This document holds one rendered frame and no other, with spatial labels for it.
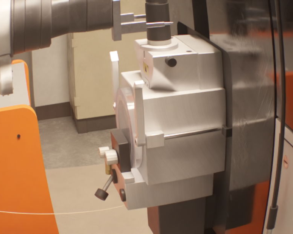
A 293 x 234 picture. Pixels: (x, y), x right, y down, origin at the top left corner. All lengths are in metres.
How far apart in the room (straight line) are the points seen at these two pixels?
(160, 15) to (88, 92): 3.25
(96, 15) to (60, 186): 1.11
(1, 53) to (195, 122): 0.23
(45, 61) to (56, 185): 2.54
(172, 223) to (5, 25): 0.32
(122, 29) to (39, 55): 3.54
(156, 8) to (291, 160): 0.26
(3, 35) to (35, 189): 0.53
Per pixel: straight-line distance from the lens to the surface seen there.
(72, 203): 1.60
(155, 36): 0.67
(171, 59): 0.64
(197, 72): 0.67
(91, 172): 1.77
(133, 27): 0.64
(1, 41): 0.62
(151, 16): 0.67
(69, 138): 3.94
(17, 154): 1.06
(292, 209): 0.50
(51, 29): 0.62
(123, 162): 0.70
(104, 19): 0.62
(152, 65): 0.65
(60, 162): 3.61
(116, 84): 0.75
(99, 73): 3.88
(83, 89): 3.89
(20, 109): 1.03
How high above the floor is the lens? 1.46
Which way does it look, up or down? 20 degrees down
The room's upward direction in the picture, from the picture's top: 3 degrees counter-clockwise
